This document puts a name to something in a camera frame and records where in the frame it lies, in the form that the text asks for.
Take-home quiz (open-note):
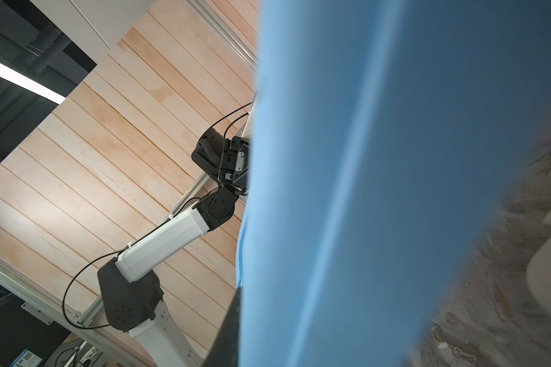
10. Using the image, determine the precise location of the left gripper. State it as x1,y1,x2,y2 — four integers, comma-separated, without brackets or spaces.
191,128,250,195

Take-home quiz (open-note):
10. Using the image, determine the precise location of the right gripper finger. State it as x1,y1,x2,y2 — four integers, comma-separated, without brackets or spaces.
203,287,242,367

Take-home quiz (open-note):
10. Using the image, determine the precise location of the blue plastic bin lid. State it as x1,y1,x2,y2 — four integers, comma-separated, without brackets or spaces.
239,1,551,366

